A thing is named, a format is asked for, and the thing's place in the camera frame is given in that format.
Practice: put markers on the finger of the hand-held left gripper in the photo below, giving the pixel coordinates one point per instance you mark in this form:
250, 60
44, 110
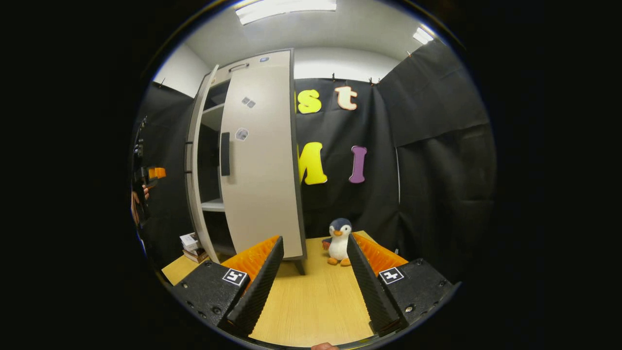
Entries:
158, 173

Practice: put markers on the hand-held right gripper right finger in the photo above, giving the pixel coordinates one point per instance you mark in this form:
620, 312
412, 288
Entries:
369, 287

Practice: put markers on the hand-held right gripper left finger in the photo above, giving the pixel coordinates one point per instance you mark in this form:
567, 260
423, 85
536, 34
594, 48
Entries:
260, 287

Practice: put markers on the white cabinet door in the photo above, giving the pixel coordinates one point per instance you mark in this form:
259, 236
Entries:
192, 204
262, 194

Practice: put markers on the white cabinet shelf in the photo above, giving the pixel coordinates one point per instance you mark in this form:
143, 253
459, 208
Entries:
214, 205
214, 114

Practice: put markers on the white cabinet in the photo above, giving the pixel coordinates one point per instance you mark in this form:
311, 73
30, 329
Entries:
213, 116

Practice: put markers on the white cabinet drawer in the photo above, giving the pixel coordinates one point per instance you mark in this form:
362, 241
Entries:
272, 63

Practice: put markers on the penguin plush toy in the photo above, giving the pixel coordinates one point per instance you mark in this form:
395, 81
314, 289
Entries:
338, 245

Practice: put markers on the small white box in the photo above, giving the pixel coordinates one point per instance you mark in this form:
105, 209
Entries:
189, 240

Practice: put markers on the black backdrop cloth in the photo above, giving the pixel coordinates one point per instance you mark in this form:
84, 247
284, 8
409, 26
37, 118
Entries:
437, 194

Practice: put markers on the large ceiling light panel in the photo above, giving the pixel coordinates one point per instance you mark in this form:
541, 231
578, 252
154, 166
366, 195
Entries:
286, 9

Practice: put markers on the small ceiling light panel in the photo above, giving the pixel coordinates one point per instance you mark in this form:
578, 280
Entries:
423, 35

